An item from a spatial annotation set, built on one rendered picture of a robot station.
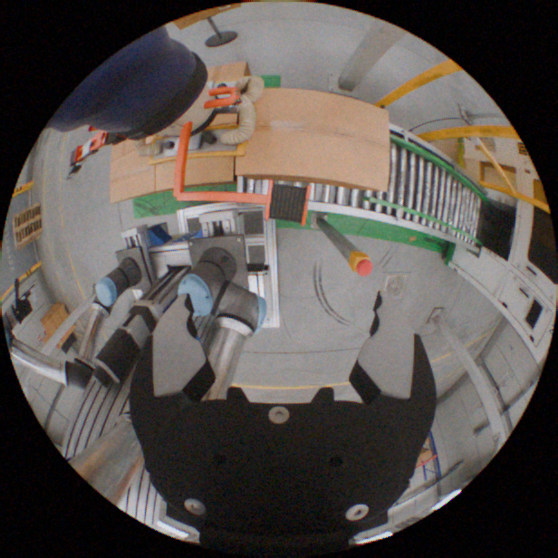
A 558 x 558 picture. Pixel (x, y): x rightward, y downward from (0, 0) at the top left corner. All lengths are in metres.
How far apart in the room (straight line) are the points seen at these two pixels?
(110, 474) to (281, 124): 0.92
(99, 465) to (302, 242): 1.78
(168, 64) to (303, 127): 0.54
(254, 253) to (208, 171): 0.78
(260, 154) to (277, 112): 0.19
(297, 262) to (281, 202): 1.43
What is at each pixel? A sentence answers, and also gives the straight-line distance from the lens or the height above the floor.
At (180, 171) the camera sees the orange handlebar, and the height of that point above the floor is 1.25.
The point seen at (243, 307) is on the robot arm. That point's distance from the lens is 0.49.
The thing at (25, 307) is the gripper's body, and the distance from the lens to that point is 0.98.
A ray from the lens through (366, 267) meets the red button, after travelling 0.72.
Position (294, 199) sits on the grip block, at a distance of 0.37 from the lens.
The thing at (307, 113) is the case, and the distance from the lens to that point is 0.76.
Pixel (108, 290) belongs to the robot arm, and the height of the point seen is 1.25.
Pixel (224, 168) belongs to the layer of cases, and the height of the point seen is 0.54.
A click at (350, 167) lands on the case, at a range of 0.73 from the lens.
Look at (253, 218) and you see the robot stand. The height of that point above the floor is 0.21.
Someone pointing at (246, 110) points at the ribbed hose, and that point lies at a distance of 0.49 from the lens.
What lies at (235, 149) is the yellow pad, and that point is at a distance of 0.53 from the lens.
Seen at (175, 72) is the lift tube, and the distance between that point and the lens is 0.35.
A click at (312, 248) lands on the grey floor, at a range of 1.74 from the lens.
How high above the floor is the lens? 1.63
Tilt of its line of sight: 62 degrees down
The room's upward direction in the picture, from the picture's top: 177 degrees counter-clockwise
